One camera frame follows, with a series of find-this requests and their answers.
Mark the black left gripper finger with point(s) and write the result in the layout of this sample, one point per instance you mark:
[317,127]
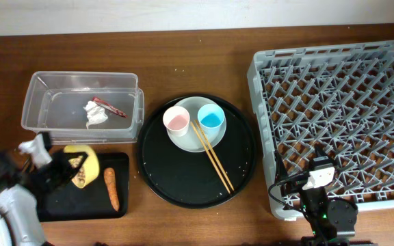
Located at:
[71,155]
[62,175]

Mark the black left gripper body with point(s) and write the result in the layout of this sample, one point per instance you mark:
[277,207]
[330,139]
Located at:
[48,173]

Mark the peanut shells and rice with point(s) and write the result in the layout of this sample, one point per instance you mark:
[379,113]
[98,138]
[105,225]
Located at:
[80,178]

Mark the yellow bowl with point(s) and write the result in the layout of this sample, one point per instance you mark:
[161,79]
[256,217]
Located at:
[91,165]

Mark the orange carrot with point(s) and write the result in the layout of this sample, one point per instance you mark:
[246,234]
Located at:
[110,181]

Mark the white tissue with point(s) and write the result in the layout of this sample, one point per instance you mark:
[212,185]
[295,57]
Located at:
[95,114]

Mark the red snack wrapper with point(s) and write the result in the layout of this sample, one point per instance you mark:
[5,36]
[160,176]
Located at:
[109,107]

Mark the wooden chopstick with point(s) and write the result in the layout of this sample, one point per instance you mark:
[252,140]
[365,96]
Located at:
[209,154]
[215,157]

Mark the pink cup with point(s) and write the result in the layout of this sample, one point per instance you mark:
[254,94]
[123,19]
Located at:
[176,120]

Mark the blue cup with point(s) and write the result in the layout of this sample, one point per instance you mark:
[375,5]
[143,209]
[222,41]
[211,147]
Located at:
[211,116]

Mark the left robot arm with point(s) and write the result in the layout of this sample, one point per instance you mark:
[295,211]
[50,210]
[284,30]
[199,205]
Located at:
[20,190]

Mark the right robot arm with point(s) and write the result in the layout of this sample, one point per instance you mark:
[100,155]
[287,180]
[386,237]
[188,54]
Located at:
[332,220]

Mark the grey dishwasher rack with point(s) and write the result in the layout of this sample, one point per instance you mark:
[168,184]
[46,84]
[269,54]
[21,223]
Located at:
[339,97]

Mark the black rectangular tray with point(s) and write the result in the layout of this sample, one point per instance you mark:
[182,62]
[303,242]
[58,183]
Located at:
[91,202]

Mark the clear plastic bin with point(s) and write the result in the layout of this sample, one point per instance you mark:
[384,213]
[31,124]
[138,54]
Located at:
[55,102]

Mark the round black serving tray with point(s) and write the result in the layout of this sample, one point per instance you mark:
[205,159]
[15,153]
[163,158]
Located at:
[188,179]

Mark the grey round plate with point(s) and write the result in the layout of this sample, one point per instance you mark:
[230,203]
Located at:
[190,142]

